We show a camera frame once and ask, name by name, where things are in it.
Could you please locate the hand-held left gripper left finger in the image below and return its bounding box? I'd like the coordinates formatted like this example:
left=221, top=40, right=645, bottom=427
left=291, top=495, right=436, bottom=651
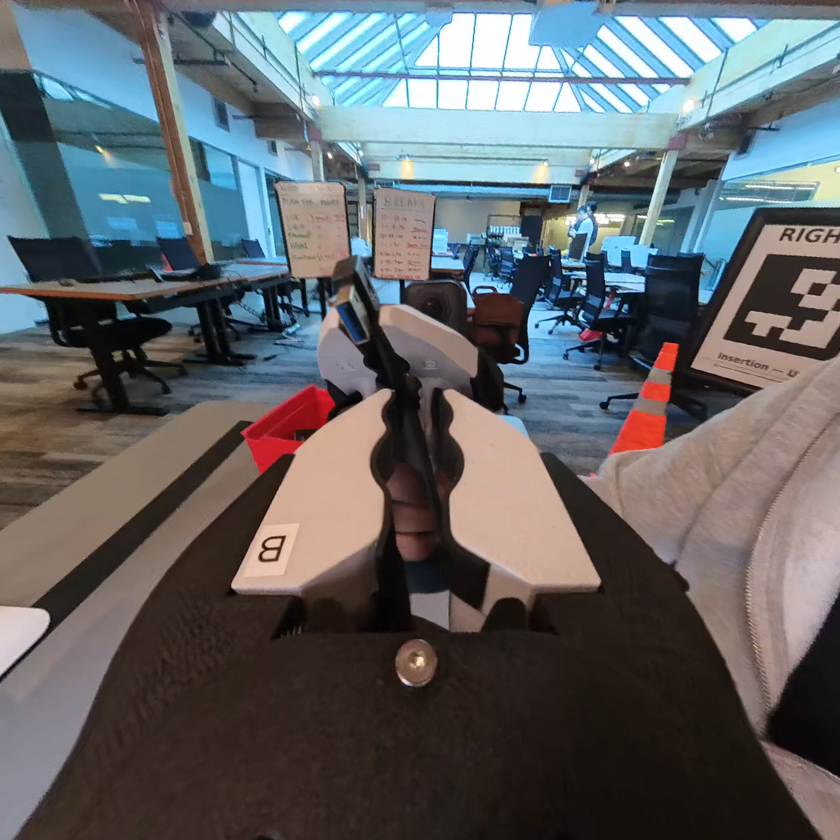
left=230, top=388, right=401, bottom=598

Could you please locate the black white marker sign board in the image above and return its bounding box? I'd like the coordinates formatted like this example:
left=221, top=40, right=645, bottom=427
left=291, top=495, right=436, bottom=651
left=684, top=207, right=840, bottom=396

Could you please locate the handwritten plan whiteboard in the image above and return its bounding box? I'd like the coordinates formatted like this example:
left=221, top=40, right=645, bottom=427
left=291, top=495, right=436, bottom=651
left=273, top=180, right=351, bottom=317

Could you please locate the person's grey zip hoodie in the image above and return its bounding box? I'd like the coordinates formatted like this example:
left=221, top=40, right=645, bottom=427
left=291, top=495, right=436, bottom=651
left=656, top=446, right=840, bottom=840

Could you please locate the handwritten schedule whiteboard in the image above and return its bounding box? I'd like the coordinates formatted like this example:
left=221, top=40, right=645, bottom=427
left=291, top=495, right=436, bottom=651
left=371, top=188, right=437, bottom=283

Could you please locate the red plastic bin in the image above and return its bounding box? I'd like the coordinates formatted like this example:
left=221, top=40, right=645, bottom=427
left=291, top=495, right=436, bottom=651
left=241, top=385, right=337, bottom=475

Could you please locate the black office chair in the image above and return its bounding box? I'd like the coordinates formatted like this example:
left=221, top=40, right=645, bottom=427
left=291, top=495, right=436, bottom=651
left=600, top=252, right=706, bottom=421
left=508, top=252, right=553, bottom=332
left=563, top=252, right=636, bottom=370
left=156, top=236, right=201, bottom=271
left=7, top=235, right=175, bottom=398

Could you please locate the brown office chair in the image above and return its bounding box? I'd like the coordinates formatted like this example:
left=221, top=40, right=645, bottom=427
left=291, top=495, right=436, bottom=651
left=471, top=287, right=530, bottom=405

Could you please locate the white sign stand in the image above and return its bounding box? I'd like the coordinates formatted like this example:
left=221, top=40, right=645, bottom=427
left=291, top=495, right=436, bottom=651
left=0, top=606, right=51, bottom=677

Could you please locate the person's right hand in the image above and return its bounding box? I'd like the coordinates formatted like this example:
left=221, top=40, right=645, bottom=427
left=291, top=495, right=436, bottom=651
left=384, top=459, right=455, bottom=563

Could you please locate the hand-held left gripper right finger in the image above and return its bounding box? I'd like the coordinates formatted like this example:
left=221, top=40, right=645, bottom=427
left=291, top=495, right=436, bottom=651
left=438, top=388, right=602, bottom=633

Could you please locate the orange traffic cone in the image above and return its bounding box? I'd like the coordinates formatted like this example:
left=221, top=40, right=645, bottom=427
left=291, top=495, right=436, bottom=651
left=609, top=342, right=681, bottom=455

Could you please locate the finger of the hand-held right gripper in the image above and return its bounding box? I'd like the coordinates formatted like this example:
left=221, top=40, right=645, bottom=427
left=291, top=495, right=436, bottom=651
left=317, top=305, right=395, bottom=403
left=379, top=302, right=481, bottom=400

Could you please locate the wooden support post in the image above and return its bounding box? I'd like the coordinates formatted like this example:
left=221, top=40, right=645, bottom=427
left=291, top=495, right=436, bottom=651
left=134, top=0, right=215, bottom=265

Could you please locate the wooden desk with black legs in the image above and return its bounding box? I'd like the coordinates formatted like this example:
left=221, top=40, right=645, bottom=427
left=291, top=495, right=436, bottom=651
left=0, top=279, right=260, bottom=416
left=197, top=258, right=309, bottom=332

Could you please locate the black braided usb cable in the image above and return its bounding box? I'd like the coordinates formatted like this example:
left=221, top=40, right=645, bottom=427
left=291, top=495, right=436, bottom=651
left=330, top=255, right=442, bottom=632

